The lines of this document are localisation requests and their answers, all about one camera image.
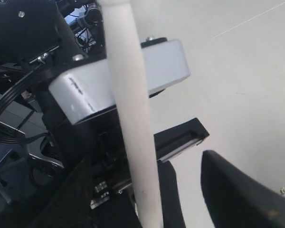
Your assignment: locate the white drumstick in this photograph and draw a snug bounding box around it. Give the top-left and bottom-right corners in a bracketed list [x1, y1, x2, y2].
[100, 0, 164, 228]

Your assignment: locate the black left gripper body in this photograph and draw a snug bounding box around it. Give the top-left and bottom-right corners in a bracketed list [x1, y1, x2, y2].
[32, 57, 209, 228]

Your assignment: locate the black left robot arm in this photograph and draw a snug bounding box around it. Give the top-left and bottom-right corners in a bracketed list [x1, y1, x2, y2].
[0, 0, 208, 228]

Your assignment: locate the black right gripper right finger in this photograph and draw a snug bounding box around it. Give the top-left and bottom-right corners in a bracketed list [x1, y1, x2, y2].
[200, 150, 285, 228]

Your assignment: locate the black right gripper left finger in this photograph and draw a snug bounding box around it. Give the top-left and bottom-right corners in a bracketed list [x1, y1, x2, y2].
[157, 161, 186, 228]

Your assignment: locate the black camera cable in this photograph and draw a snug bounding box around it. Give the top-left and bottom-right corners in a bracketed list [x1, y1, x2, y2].
[0, 66, 48, 145]

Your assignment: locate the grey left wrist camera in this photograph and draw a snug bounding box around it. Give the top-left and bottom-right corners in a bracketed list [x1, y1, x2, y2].
[48, 39, 190, 124]

